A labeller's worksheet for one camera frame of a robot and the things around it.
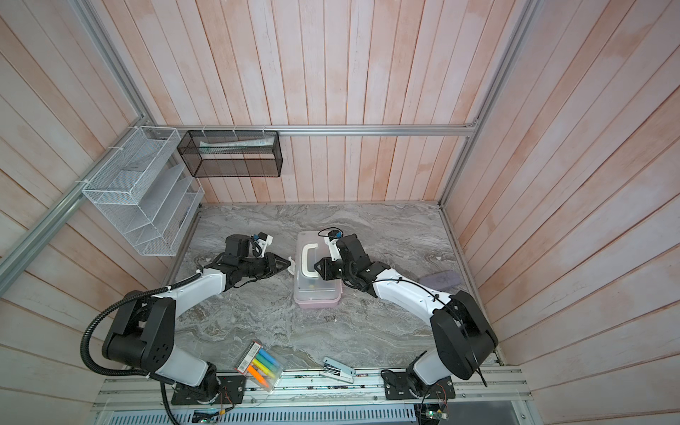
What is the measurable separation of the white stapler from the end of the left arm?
0.32 metres

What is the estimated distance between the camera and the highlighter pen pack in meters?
0.76

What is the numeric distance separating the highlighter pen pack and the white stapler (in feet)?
0.44

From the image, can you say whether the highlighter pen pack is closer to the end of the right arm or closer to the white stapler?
the white stapler

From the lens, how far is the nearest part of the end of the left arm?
0.70 m

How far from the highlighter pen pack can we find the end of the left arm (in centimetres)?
23

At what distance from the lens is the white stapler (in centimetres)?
75

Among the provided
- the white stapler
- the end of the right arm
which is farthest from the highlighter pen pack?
the end of the right arm
